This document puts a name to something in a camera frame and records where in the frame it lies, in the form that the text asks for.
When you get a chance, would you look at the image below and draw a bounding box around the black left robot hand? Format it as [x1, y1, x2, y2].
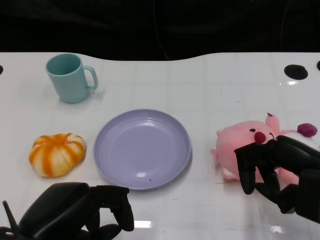
[18, 182, 135, 240]

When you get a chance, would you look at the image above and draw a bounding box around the pink plush beaver doll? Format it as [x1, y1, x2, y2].
[209, 112, 318, 187]

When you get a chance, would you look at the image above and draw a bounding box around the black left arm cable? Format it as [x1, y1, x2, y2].
[0, 200, 20, 240]

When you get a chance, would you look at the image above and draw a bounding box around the teal plastic mug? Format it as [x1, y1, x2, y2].
[45, 53, 99, 104]

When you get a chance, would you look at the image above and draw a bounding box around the orange striped pumpkin toy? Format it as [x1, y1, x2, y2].
[28, 133, 87, 178]

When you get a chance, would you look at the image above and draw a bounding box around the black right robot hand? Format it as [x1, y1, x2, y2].
[233, 135, 320, 225]

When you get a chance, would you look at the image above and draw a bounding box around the lavender plastic plate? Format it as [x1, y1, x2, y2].
[93, 108, 193, 192]

